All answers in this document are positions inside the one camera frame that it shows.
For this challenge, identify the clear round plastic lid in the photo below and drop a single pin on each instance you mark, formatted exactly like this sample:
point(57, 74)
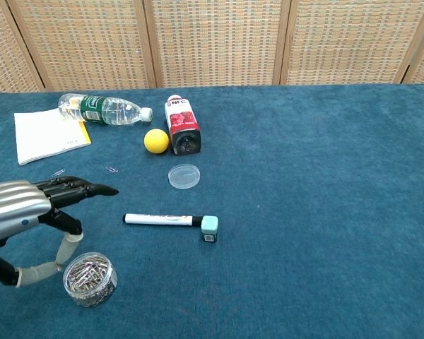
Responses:
point(183, 176)

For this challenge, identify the teal blue table cloth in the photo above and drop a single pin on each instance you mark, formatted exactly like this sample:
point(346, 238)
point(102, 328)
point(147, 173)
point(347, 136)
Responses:
point(304, 212)

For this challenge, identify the yellow foam ball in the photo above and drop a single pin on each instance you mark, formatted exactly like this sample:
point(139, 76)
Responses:
point(156, 141)

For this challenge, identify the clear jar of paperclips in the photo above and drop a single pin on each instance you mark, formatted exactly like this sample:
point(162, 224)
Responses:
point(90, 282)

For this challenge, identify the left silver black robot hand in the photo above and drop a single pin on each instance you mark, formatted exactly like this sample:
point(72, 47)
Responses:
point(14, 208)

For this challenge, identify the clear water bottle green label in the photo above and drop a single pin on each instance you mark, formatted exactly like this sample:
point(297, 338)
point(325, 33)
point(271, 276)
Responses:
point(116, 111)

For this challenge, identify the red NFC juice bottle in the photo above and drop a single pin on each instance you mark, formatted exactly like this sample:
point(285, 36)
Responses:
point(182, 120)

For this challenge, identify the white notebook yellow edge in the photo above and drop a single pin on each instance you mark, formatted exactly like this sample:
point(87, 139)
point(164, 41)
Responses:
point(46, 134)

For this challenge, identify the woven wooden folding screen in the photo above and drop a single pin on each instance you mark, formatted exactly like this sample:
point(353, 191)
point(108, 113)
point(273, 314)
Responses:
point(215, 42)

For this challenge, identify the white black whiteboard marker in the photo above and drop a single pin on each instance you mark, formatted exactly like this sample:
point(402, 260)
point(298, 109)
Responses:
point(155, 219)

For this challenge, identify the light blue eraser cube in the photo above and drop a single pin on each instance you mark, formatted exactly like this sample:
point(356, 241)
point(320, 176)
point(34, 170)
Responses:
point(209, 226)

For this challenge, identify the silver paper clip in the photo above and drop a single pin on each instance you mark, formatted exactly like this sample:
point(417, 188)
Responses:
point(112, 169)
point(58, 173)

